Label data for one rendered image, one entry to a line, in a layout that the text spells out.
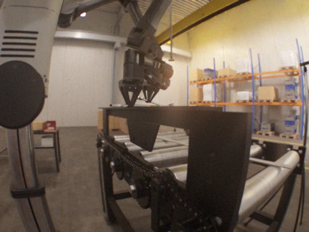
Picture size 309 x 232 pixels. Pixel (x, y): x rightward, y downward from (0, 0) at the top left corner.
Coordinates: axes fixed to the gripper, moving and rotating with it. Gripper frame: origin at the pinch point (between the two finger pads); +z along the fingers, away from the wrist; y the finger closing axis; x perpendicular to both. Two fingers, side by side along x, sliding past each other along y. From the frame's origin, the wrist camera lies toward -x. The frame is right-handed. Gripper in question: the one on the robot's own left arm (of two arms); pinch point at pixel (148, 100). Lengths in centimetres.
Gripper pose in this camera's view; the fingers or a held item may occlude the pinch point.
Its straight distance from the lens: 76.7
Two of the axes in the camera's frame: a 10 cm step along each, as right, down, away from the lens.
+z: -1.7, 9.8, -1.0
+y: -6.8, -0.4, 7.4
